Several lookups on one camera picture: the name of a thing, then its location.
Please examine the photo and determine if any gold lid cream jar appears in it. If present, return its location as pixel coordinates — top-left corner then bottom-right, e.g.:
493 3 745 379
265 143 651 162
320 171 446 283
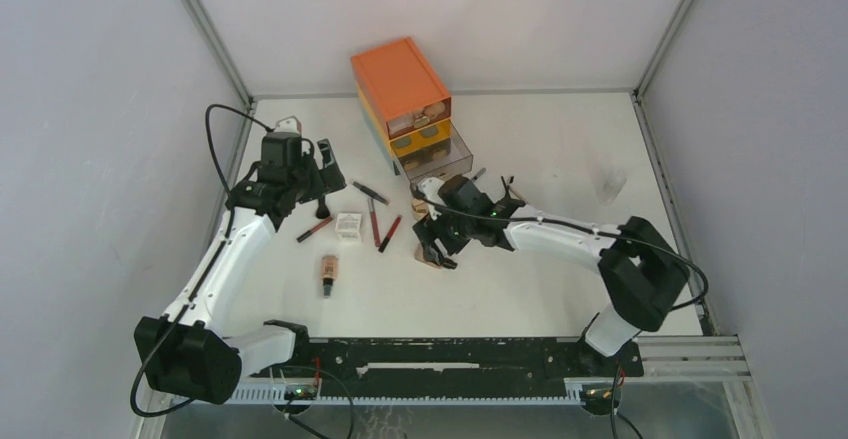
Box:
411 199 429 221

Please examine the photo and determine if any wooden handle brush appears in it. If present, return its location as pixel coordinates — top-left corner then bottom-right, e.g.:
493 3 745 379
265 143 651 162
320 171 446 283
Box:
509 186 527 202

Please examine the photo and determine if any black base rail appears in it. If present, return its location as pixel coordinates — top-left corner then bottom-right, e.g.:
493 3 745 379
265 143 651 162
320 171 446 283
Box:
254 337 645 400

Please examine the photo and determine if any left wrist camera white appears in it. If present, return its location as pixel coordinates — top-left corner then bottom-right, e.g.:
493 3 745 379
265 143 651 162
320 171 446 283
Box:
273 115 302 137

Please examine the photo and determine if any pink lip gloss tube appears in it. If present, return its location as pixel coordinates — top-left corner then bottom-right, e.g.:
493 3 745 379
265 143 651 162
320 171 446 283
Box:
367 197 381 249

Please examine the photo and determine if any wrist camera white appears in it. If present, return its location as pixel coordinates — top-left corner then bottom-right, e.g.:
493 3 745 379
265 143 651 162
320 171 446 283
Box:
273 115 302 137
414 177 444 206

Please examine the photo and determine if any clear top drawer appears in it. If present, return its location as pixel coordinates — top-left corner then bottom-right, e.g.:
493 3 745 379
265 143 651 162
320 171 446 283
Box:
386 98 452 139

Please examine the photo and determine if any black powder brush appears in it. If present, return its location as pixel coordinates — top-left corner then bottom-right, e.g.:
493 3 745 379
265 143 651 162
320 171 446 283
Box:
315 197 331 220

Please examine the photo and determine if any dark concealer stick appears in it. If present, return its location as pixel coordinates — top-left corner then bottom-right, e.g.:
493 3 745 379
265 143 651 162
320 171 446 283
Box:
352 181 391 206

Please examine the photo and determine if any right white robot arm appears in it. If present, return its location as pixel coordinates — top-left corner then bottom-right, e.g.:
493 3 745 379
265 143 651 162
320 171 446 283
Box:
410 175 694 375

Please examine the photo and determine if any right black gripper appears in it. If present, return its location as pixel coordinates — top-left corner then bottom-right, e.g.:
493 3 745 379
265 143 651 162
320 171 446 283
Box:
413 202 475 266

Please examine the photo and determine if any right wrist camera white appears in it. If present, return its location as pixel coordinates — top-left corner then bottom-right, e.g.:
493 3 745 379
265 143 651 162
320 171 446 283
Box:
414 177 444 206

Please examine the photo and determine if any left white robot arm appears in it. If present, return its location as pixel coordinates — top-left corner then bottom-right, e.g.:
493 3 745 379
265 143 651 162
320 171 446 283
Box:
133 132 346 405

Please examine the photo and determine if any orange three-drawer organizer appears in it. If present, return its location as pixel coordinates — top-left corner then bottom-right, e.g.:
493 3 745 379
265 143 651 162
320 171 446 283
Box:
350 36 453 163

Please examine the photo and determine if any BB cream tube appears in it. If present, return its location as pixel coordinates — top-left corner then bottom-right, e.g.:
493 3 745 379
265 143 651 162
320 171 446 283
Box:
320 255 339 298

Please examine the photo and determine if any clear drawer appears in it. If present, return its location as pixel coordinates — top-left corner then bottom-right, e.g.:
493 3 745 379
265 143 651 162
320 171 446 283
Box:
392 123 474 184
386 98 452 139

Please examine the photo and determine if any small white box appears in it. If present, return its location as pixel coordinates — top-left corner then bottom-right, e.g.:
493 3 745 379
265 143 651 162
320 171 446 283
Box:
335 212 362 242

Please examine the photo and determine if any red lipstick black cap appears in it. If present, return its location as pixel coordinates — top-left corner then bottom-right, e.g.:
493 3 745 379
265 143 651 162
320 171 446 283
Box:
378 215 403 253

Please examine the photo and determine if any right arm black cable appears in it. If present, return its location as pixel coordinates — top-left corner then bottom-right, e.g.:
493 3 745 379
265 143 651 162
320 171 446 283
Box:
410 184 710 439

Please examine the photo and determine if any beige foundation tube black cap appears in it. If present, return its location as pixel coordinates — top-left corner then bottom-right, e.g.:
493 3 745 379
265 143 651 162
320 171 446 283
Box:
414 245 457 270

